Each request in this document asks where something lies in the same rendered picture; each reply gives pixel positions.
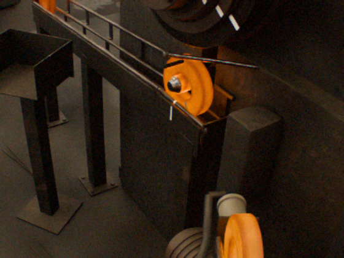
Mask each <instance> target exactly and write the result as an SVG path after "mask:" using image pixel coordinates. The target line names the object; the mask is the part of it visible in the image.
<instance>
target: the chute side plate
mask: <svg viewBox="0 0 344 258"><path fill-rule="evenodd" d="M32 10H33V18H34V21H35V22H36V18H37V19H38V20H39V22H40V26H41V27H43V29H44V30H46V31H47V32H48V33H50V34H51V35H52V36H55V37H59V38H65V39H69V40H72V49H73V53H74V54H75V55H77V56H78V57H79V58H80V53H81V52H82V53H83V54H84V55H85V57H87V62H88V65H89V67H91V68H92V69H94V70H95V71H96V72H97V73H98V74H100V75H101V76H103V77H104V78H105V79H106V80H107V81H109V82H110V83H111V84H112V85H113V86H114V87H115V88H116V89H119V90H120V91H121V92H122V93H123V94H124V95H125V96H127V97H128V98H129V99H131V100H132V101H133V102H134V103H135V104H137V105H138V106H139V107H140V108H141V109H143V110H144V112H146V113H148V114H149V115H150V116H151V117H153V118H154V119H155V120H156V121H157V122H158V123H159V124H160V125H161V126H162V127H163V128H164V129H165V130H166V131H167V132H169V133H170V134H171V135H172V136H173V137H174V138H176V139H177V140H178V141H179V133H182V134H183V135H184V136H185V137H186V138H187V139H188V140H189V141H190V142H191V143H192V144H193V154H192V155H193V156H194V157H195V158H198V153H199V148H200V138H201V128H200V127H199V126H198V125H196V124H195V123H193V122H192V121H191V120H190V119H189V118H188V117H187V116H186V115H185V114H184V113H183V112H181V111H180V110H179V109H178V108H176V107H175V106H174V105H173V104H171V103H170V102H169V101H168V100H167V99H166V98H164V96H163V95H161V94H159V92H157V91H156V90H155V89H153V88H152V87H150V86H149V85H148V84H147V83H145V82H143V81H142V80H141V79H139V78H138V77H136V76H135V75H134V74H132V73H131V72H130V71H128V70H127V69H126V68H124V67H122V66H121V65H119V64H118V62H116V61H114V60H112V59H111V58H110V57H108V56H107V55H105V54H104V53H103V52H101V51H99V50H98V49H97V48H95V47H94V46H93V45H91V44H89V43H88V42H87V41H86V40H84V39H82V38H81V37H80V36H78V35H77V34H76V33H74V32H73V31H72V30H70V29H68V28H67V27H65V25H63V24H61V23H60V22H58V21H57V20H56V19H54V18H53V17H52V16H50V15H49V14H48V13H46V12H44V11H43V10H42V9H40V8H38V7H37V6H35V5H34V4H33V3H32ZM171 106H172V115H171V120H170V109H171Z"/></svg>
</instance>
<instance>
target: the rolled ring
mask: <svg viewBox="0 0 344 258"><path fill-rule="evenodd" d="M39 2H40V5H41V6H42V7H44V8H45V9H47V10H48V11H49V12H51V13H53V14H55V10H56V0H39Z"/></svg>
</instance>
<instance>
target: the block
mask: <svg viewBox="0 0 344 258"><path fill-rule="evenodd" d="M281 125H282V120H281V118H280V116H278V115H276V114H275V113H274V112H273V111H271V110H269V109H268V108H267V107H265V106H264V105H263V104H255V105H252V106H250V107H245V108H243V109H240V110H237V111H235V112H231V113H230V114H229V115H228V117H227V125H226V130H225V137H224V145H223V149H222V157H221V164H220V168H219V175H218V180H217V187H216V191H219V190H224V191H226V192H227V193H226V194H238V195H241V196H242V197H243V198H244V199H245V200H246V207H249V206H251V205H253V204H255V203H258V202H259V201H261V200H262V199H263V198H264V195H265V191H266V188H267V184H268V179H269V177H270V172H271V169H272V165H273V158H274V155H275V151H276V147H277V143H278V139H279V136H280V129H281Z"/></svg>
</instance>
